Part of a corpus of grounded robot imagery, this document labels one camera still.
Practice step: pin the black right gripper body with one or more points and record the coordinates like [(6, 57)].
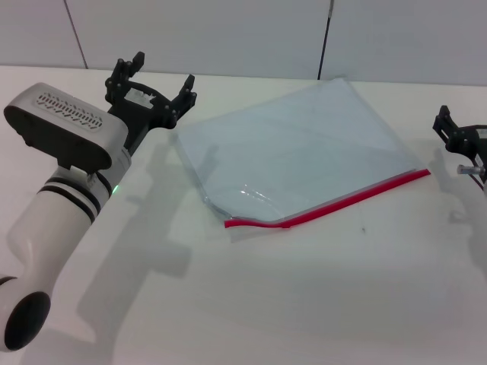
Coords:
[(475, 148)]

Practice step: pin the grey left wrist camera housing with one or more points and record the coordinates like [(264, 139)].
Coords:
[(57, 125)]

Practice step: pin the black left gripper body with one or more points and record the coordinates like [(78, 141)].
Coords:
[(152, 114)]

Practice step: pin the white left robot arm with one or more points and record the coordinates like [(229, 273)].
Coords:
[(49, 220)]

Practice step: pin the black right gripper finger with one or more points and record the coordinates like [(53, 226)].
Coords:
[(445, 123)]

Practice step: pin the red zip slider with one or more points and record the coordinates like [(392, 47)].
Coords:
[(286, 227)]

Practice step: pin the clear document bag red zip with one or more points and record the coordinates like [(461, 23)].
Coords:
[(285, 152)]

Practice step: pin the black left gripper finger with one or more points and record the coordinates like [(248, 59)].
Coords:
[(184, 100), (119, 85)]

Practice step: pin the thin black rod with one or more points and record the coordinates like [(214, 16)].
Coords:
[(323, 45)]

